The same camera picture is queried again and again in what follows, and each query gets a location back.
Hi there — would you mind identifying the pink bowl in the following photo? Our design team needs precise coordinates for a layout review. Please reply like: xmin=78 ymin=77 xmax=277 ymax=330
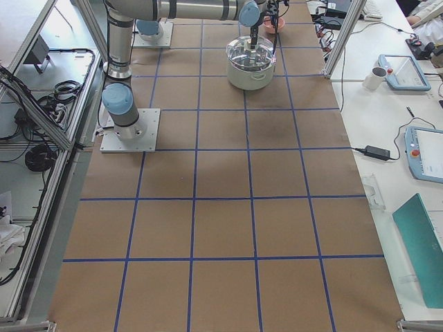
xmin=262 ymin=17 xmax=285 ymax=35

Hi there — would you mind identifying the small black power brick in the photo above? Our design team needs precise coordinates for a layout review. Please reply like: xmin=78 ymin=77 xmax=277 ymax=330
xmin=363 ymin=145 xmax=390 ymax=161

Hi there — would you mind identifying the white mug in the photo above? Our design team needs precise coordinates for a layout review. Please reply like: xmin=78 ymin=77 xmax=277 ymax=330
xmin=362 ymin=66 xmax=388 ymax=91

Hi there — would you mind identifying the coiled black cable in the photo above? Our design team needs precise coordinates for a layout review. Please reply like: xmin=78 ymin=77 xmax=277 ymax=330
xmin=24 ymin=143 xmax=58 ymax=173

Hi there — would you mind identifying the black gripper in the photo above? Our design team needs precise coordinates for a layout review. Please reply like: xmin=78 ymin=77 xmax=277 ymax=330
xmin=250 ymin=21 xmax=259 ymax=49
xmin=265 ymin=0 xmax=289 ymax=16

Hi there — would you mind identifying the black pen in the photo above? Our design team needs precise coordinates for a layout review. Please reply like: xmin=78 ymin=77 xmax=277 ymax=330
xmin=406 ymin=106 xmax=415 ymax=118

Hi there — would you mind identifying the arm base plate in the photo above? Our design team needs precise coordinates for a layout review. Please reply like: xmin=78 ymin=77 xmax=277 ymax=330
xmin=133 ymin=20 xmax=174 ymax=48
xmin=100 ymin=109 xmax=161 ymax=153

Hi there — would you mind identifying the clear acrylic stand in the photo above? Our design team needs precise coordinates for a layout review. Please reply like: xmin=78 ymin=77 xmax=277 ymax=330
xmin=361 ymin=174 xmax=386 ymax=211

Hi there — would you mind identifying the far blue teach pendant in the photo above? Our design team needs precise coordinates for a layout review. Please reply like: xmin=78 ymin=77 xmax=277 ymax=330
xmin=378 ymin=54 xmax=431 ymax=91

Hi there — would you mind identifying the aluminium frame post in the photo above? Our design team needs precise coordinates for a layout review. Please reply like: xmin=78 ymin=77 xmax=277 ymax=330
xmin=323 ymin=0 xmax=365 ymax=79

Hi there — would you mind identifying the blue teach pendant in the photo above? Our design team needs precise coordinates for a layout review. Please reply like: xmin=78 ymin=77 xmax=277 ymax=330
xmin=404 ymin=126 xmax=442 ymax=183
xmin=378 ymin=54 xmax=431 ymax=91

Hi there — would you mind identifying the black power adapter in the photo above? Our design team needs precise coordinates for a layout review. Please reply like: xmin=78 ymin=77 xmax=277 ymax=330
xmin=318 ymin=16 xmax=344 ymax=30

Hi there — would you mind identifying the near blue teach pendant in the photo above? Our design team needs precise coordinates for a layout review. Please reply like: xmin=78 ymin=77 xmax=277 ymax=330
xmin=404 ymin=126 xmax=442 ymax=183

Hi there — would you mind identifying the glass pot lid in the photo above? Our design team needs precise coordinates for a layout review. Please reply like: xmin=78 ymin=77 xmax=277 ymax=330
xmin=226 ymin=35 xmax=275 ymax=72

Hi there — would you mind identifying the teal folder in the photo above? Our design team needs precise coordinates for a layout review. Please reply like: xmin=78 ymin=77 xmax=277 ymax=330
xmin=392 ymin=193 xmax=442 ymax=308

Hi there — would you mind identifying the mint green electric pot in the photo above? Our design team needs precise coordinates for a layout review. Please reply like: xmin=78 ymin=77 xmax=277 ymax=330
xmin=226 ymin=35 xmax=276 ymax=91

